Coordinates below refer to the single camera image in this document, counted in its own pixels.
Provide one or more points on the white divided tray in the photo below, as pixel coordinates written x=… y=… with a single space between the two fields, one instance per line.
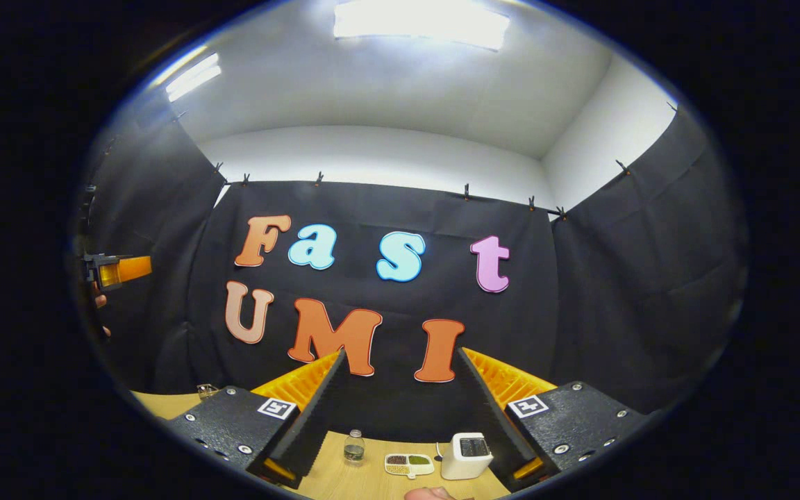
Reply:
x=421 y=470

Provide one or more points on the small ceiling light panel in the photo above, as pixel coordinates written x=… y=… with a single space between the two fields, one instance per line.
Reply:
x=193 y=75

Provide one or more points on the small heap of green beans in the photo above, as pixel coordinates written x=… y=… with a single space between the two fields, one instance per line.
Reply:
x=419 y=460

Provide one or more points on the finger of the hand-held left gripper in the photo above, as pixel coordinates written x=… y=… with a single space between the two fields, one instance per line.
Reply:
x=129 y=269

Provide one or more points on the small heap of soybeans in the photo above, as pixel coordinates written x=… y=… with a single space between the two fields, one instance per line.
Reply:
x=397 y=469

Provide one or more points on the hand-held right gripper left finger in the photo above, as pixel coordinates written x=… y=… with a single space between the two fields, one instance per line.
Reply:
x=317 y=417

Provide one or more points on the row of black clips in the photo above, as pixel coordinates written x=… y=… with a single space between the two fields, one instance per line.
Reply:
x=466 y=191

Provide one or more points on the white toaster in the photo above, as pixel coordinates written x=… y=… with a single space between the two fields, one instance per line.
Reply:
x=466 y=462

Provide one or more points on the large ceiling light panel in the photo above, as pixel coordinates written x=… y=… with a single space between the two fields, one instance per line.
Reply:
x=421 y=21

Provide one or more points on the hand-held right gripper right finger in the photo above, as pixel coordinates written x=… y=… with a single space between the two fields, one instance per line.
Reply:
x=490 y=417

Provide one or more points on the clear plastic water bottle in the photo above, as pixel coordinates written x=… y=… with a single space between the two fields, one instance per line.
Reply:
x=354 y=450

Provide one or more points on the small heap of red beans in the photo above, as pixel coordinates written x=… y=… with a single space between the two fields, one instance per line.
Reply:
x=396 y=460

